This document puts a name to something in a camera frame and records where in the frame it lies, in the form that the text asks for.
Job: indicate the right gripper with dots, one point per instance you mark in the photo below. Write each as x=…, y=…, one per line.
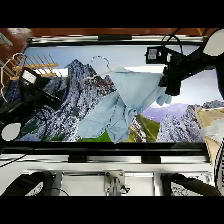
x=174, y=78

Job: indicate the light blue shirt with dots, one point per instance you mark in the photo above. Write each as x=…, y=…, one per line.
x=133, y=90

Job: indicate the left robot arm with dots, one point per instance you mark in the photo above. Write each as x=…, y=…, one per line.
x=30, y=96

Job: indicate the beige garment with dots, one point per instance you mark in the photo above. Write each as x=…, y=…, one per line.
x=203, y=116

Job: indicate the white garment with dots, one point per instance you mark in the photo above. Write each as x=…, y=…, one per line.
x=215, y=130

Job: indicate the white clothes hanger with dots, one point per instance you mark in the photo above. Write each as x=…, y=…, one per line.
x=107, y=60
x=13, y=57

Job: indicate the brown clothes hanger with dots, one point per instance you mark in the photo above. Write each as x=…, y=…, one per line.
x=36, y=65

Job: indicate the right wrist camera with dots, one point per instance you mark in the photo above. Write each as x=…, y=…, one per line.
x=154, y=55

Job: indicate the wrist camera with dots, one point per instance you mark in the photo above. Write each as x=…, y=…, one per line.
x=154, y=55
x=29, y=77

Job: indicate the silver frame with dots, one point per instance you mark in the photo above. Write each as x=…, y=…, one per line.
x=113, y=166

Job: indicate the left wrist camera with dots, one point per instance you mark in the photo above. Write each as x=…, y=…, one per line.
x=29, y=77

